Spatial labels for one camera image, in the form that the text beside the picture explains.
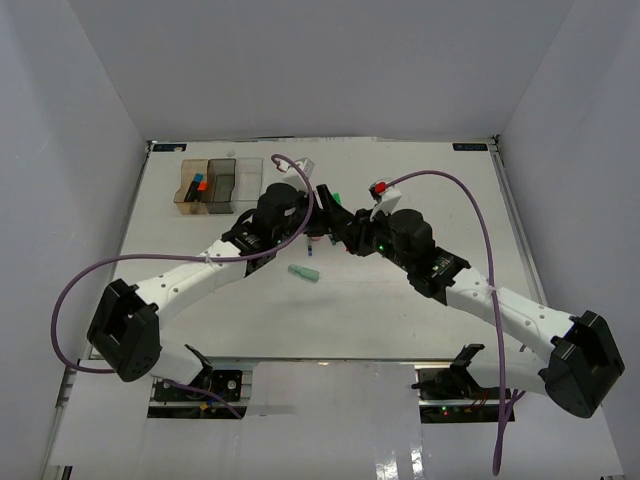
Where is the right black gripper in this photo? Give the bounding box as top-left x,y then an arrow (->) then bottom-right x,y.
338,204 -> 414,273

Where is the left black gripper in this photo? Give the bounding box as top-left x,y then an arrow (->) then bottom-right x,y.
274,185 -> 354,246

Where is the mint green correction tape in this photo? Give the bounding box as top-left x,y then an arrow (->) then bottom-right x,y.
287,264 -> 320,283

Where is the orange cap black highlighter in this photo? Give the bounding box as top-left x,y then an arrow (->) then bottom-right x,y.
194,180 -> 208,203

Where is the blue cap black highlighter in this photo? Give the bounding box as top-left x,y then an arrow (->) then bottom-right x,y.
184,173 -> 203,203

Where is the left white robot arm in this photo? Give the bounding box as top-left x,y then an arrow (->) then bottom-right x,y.
87,183 -> 354,399

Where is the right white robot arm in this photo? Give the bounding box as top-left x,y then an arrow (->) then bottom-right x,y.
333,209 -> 625,418

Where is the clear transparent container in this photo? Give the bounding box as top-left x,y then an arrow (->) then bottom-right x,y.
232,157 -> 264,214

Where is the right blue table label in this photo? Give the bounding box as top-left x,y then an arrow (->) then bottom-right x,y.
452,142 -> 488,152

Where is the blue table label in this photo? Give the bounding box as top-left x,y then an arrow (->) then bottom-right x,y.
152,143 -> 187,153
452,142 -> 488,152

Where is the amber transparent container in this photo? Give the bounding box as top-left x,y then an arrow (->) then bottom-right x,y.
174,159 -> 208,215

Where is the left blue table label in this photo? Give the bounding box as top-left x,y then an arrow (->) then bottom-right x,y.
152,143 -> 187,153

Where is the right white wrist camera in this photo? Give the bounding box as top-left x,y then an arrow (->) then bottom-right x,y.
369,179 -> 402,221

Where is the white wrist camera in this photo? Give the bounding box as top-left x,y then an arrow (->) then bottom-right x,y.
282,158 -> 315,192
369,179 -> 402,221

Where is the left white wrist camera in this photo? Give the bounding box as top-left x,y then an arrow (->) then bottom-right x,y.
282,158 -> 315,192

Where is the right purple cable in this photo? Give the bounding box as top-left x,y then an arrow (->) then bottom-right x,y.
382,170 -> 516,476

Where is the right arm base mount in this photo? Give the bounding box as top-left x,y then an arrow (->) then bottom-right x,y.
411,368 -> 499,425

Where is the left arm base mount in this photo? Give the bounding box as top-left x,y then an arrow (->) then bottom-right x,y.
147,370 -> 248,420

